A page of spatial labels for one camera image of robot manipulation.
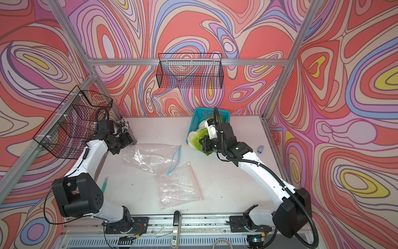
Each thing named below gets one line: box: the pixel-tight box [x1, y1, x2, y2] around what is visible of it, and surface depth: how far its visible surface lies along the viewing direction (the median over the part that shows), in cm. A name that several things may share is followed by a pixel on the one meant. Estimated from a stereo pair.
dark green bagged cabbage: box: [187, 122, 213, 156], surface depth 79 cm
